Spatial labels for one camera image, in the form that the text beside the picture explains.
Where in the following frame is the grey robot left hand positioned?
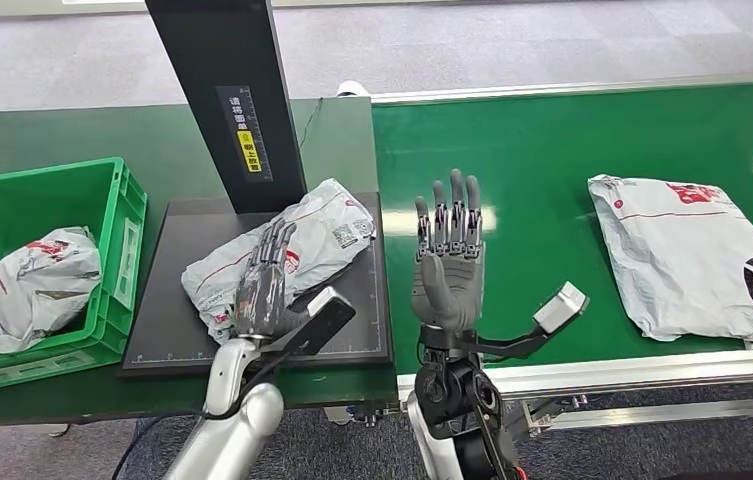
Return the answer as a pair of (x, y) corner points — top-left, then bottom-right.
(232, 218), (311, 340)

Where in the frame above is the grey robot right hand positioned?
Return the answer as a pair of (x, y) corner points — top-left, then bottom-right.
(410, 168), (487, 333)

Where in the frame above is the grey mailer bag red print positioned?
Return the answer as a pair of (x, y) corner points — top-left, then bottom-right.
(180, 176), (378, 346)

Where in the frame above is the green conveyor belt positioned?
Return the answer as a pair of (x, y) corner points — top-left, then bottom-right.
(370, 79), (753, 376)

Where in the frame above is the green plastic crate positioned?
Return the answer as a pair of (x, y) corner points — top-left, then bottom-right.
(0, 156), (149, 398)

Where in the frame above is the ruler label with yellow tag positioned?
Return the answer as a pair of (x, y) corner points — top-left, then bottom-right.
(216, 84), (275, 183)

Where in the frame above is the crumpled grey mailer bag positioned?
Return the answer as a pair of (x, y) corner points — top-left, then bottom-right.
(0, 225), (104, 356)

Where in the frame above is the large mailer bag black print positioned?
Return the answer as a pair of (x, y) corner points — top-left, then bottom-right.
(587, 173), (753, 346)

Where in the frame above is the black scanner column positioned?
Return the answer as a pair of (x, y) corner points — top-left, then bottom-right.
(144, 0), (308, 215)

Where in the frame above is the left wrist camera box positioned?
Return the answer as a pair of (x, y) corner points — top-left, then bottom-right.
(275, 285), (358, 360)

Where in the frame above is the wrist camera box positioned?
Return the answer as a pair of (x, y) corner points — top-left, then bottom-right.
(462, 280), (591, 363)
(275, 285), (358, 360)

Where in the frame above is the black scanner base plate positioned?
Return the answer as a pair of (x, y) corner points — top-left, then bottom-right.
(116, 191), (396, 380)

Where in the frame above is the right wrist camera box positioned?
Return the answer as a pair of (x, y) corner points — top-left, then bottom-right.
(462, 280), (591, 363)

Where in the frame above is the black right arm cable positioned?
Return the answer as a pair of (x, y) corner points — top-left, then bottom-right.
(471, 370), (523, 480)

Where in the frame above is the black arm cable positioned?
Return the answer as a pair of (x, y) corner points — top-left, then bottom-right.
(471, 370), (523, 480)
(110, 354), (285, 480)

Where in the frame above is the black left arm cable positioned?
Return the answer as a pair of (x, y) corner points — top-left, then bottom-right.
(110, 354), (285, 480)

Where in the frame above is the thin black table cable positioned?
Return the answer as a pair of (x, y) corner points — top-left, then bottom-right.
(299, 98), (324, 149)

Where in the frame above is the aluminium conveyor frame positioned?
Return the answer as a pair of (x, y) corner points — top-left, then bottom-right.
(369, 71), (753, 444)

